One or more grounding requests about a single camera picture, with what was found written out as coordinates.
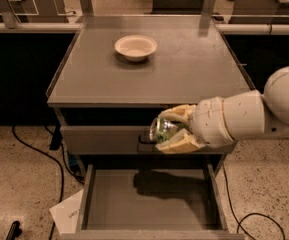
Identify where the black object on floor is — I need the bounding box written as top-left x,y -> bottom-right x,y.
6,221 -> 22,240

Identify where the grey top drawer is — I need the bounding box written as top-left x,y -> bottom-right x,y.
60,125 -> 245,156

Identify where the grey drawer cabinet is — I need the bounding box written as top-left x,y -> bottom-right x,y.
45,14 -> 261,185

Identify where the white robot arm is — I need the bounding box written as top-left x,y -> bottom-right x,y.
150,66 -> 289,154

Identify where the black floor cable left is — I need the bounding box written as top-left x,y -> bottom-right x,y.
11,125 -> 86,240

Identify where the black floor cable right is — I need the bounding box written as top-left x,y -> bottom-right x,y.
221,163 -> 286,240

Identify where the white horizontal rail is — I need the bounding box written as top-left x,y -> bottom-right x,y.
0,23 -> 289,35

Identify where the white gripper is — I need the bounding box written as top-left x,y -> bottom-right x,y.
155,97 -> 234,154

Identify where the black floor cable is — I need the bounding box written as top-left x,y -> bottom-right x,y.
11,125 -> 86,240
221,163 -> 286,240

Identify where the white paper sheet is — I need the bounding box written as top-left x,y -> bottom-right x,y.
49,190 -> 83,235

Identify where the green crushed can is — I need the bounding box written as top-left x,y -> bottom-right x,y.
149,117 -> 186,143

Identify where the grey open middle drawer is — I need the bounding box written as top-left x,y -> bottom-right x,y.
62,165 -> 245,240

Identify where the white paper bowl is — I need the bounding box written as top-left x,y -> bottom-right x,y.
114,35 -> 157,62

